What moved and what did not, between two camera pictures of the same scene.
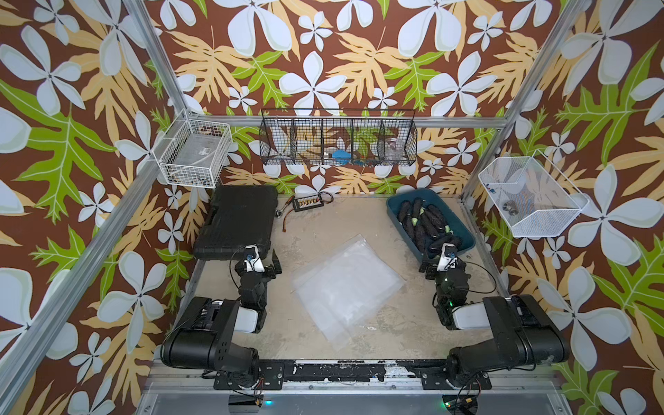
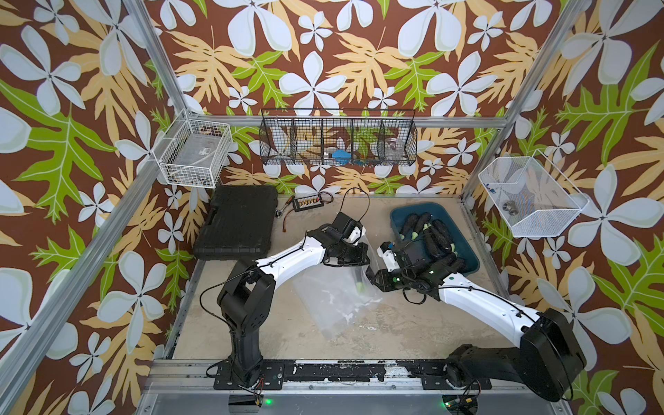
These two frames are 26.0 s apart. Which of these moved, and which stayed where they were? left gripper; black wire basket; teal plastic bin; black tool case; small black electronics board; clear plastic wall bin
Moved: teal plastic bin; left gripper
Stayed: clear plastic wall bin; black wire basket; black tool case; small black electronics board
